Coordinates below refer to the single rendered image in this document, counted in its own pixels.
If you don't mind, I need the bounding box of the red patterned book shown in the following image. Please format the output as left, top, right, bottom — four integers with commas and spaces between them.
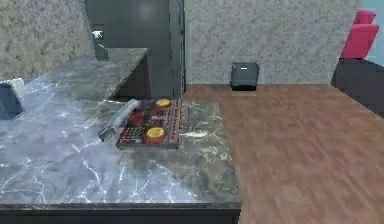
116, 97, 183, 151

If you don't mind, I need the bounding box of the black square bin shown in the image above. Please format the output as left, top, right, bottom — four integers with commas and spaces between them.
229, 61, 261, 92

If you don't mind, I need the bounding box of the grey marble kitchen counter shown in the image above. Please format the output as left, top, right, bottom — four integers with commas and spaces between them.
0, 47, 242, 224

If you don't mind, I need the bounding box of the white and blue box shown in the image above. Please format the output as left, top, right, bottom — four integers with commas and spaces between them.
0, 77, 27, 121

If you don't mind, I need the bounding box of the red armchair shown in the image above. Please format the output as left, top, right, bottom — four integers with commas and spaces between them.
340, 9, 380, 60

